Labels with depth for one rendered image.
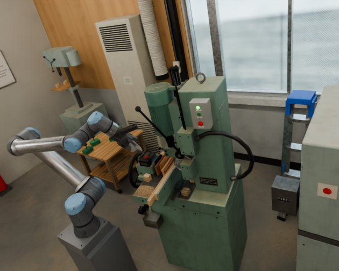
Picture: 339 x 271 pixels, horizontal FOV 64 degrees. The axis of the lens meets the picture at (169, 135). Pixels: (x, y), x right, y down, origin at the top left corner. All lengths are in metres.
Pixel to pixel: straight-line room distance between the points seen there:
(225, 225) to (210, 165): 0.41
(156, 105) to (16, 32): 3.20
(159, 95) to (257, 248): 1.56
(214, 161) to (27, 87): 3.42
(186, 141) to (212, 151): 0.18
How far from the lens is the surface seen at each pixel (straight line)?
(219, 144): 1.61
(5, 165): 4.55
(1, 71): 4.39
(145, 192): 1.80
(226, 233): 1.95
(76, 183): 2.12
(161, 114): 1.69
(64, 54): 3.79
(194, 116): 1.49
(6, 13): 4.54
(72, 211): 2.00
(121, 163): 3.53
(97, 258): 2.16
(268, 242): 2.61
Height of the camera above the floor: 2.06
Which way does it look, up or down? 29 degrees down
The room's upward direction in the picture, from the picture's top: 13 degrees counter-clockwise
